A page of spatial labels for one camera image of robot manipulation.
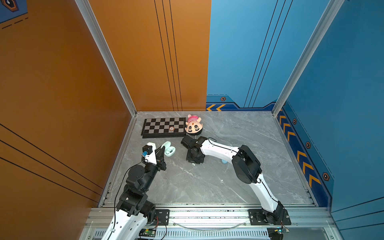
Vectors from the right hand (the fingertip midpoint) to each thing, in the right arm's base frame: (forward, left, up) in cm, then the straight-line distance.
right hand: (189, 162), depth 93 cm
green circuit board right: (-36, -42, -2) cm, 55 cm away
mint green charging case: (-6, +8, +25) cm, 27 cm away
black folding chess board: (+25, +20, +5) cm, 32 cm away
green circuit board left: (-36, +19, -2) cm, 40 cm away
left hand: (-5, +10, +26) cm, 29 cm away
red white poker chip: (+24, +13, +4) cm, 28 cm away
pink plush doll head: (+22, -3, +9) cm, 24 cm away
